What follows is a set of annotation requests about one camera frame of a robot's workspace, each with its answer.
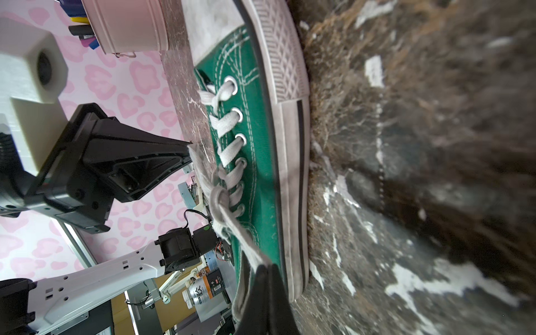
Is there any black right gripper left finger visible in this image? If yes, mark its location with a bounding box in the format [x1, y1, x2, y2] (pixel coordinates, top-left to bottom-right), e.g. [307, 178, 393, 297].
[235, 265, 269, 335]

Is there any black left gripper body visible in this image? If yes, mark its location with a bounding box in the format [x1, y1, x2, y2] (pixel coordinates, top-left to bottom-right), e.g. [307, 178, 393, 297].
[1, 103, 113, 234]

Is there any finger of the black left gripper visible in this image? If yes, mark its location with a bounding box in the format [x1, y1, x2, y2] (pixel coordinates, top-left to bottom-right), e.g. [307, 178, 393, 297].
[83, 119, 191, 202]

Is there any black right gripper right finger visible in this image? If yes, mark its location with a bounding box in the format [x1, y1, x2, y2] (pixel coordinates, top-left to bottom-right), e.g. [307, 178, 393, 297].
[267, 265, 301, 335]

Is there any white shoelace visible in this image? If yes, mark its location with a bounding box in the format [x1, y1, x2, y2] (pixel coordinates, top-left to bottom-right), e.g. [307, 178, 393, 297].
[188, 77, 272, 271]

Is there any green canvas sneaker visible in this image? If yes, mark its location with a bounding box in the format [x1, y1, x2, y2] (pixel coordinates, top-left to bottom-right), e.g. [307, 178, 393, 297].
[181, 1, 310, 321]

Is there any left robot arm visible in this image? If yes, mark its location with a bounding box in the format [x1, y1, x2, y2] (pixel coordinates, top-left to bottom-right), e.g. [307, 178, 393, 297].
[1, 103, 219, 334]

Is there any light blue device lower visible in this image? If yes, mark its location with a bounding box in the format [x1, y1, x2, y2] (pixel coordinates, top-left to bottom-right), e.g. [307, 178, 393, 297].
[178, 182, 205, 212]

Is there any pink pen cup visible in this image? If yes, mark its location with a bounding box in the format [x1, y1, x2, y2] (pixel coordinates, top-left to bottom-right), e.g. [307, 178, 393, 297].
[82, 0, 170, 57]

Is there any coloured pens bundle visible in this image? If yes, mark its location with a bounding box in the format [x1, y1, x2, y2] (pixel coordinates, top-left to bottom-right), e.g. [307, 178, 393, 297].
[57, 0, 100, 50]

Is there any aluminium frame post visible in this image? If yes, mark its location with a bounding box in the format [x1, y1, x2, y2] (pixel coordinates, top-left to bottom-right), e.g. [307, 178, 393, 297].
[57, 221, 98, 269]

